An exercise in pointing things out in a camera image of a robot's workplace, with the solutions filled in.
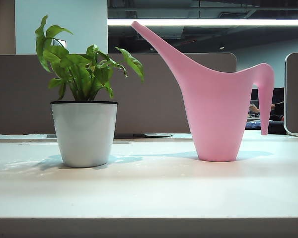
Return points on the black cushion bag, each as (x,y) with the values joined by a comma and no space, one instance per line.
(276,127)

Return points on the small framed wall sign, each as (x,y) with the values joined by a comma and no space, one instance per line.
(60,42)

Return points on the green leafy plant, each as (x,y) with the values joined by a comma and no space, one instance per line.
(82,72)

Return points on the white plant pot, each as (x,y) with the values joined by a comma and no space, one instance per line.
(84,134)

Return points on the wide brown desk divider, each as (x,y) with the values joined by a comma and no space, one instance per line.
(151,99)

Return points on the pink plastic watering can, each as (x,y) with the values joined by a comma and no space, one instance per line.
(213,111)

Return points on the blue patterned cloth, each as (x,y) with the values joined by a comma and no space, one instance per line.
(253,124)

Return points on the long ceiling light strip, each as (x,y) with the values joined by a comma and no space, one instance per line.
(213,22)

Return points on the person in dark shirt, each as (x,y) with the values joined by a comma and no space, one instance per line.
(278,99)

